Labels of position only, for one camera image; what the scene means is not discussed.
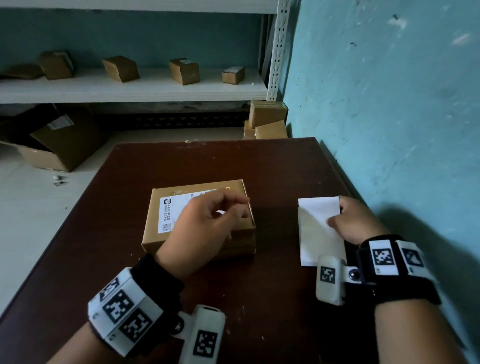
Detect person's right hand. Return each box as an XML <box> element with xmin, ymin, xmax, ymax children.
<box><xmin>326</xmin><ymin>195</ymin><xmax>391</xmax><ymax>247</ymax></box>

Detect person's left hand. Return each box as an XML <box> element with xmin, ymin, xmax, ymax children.
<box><xmin>154</xmin><ymin>188</ymin><xmax>251</xmax><ymax>281</ymax></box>

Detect brown cardboard box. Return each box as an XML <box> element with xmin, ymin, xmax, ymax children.
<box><xmin>141</xmin><ymin>179</ymin><xmax>257</xmax><ymax>260</ymax></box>

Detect white shipping label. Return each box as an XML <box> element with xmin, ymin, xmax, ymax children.
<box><xmin>157</xmin><ymin>185</ymin><xmax>233</xmax><ymax>235</ymax></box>

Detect translucent label backing paper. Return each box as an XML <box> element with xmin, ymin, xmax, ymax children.
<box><xmin>297</xmin><ymin>196</ymin><xmax>348</xmax><ymax>268</ymax></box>

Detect person's right forearm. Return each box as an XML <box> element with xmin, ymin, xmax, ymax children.
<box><xmin>374</xmin><ymin>298</ymin><xmax>468</xmax><ymax>364</ymax></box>

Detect person's left forearm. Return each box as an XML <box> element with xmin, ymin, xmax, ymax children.
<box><xmin>46</xmin><ymin>326</ymin><xmax>113</xmax><ymax>364</ymax></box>

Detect large open cardboard carton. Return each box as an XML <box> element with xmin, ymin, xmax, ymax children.
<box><xmin>0</xmin><ymin>104</ymin><xmax>108</xmax><ymax>173</ymax></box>

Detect black right wristband, marker tiles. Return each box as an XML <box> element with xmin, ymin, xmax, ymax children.
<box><xmin>354</xmin><ymin>234</ymin><xmax>443</xmax><ymax>307</ymax></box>

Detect black wristband, marker tiles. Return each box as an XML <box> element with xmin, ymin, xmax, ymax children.
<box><xmin>87</xmin><ymin>253</ymin><xmax>185</xmax><ymax>358</ymax></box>
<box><xmin>354</xmin><ymin>234</ymin><xmax>443</xmax><ymax>307</ymax></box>

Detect white marker cube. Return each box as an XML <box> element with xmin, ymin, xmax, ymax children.
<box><xmin>315</xmin><ymin>254</ymin><xmax>363</xmax><ymax>307</ymax></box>

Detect black left wristband, marker tiles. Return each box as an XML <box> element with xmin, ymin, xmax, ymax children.
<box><xmin>87</xmin><ymin>253</ymin><xmax>185</xmax><ymax>358</ymax></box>

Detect white metal shelf rack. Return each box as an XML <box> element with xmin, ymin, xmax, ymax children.
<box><xmin>0</xmin><ymin>0</ymin><xmax>293</xmax><ymax>106</ymax></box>

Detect row of small brown parcels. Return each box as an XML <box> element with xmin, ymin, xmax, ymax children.
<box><xmin>0</xmin><ymin>50</ymin><xmax>247</xmax><ymax>86</ymax></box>

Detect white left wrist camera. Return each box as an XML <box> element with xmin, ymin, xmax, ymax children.
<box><xmin>172</xmin><ymin>304</ymin><xmax>227</xmax><ymax>364</ymax></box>

